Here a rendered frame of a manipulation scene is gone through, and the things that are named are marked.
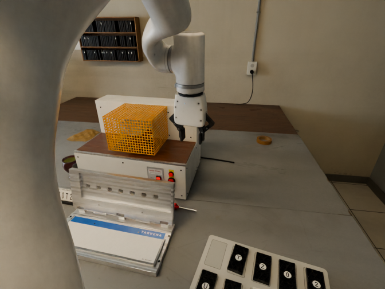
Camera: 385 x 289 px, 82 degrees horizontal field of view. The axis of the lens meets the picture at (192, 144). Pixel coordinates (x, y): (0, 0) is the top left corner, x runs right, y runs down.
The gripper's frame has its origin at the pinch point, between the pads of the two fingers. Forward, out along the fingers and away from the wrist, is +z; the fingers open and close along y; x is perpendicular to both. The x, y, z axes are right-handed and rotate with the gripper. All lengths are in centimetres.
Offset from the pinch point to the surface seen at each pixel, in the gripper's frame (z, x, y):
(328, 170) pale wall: 126, 190, 99
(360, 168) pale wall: 121, 197, 131
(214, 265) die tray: 36.8, -18.7, 14.1
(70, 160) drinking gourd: 29, 6, -71
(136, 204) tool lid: 28.6, -9.8, -20.3
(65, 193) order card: 34, -10, -59
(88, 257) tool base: 35, -31, -27
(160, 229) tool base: 35.8, -12.2, -9.4
